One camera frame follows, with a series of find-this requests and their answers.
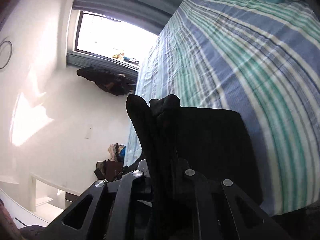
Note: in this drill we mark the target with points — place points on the dark brown drawer cabinet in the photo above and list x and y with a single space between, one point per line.
108 170

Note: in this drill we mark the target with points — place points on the dark bags hanging on wall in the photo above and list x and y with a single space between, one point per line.
113 83

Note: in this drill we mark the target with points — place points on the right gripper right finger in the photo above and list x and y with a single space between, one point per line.
221 210

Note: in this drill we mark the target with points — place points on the black pants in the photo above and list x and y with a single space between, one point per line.
214 142

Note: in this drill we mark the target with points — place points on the blue window curtain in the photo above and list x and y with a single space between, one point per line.
150 15

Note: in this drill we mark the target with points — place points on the colourful clothes on cabinet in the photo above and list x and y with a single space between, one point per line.
117 152

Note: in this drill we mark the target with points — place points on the striped blue green bed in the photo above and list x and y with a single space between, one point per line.
261 60

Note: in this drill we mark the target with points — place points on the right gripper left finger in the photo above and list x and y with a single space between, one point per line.
107 210

